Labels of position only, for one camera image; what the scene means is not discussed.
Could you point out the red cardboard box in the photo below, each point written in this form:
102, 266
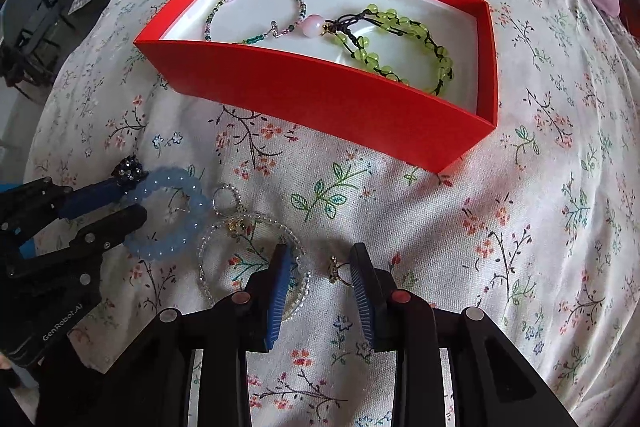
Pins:
325, 99

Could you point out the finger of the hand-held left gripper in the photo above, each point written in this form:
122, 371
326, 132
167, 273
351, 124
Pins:
122, 224
92, 199

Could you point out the black beaded ornament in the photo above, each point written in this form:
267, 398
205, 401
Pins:
127, 174

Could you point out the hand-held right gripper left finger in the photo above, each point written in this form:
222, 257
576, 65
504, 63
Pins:
280, 289

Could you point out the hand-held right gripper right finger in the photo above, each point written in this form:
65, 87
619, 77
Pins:
361, 294

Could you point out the grey chair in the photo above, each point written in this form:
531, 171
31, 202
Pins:
35, 17

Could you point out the floral bed sheet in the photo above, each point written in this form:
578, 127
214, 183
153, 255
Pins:
500, 217

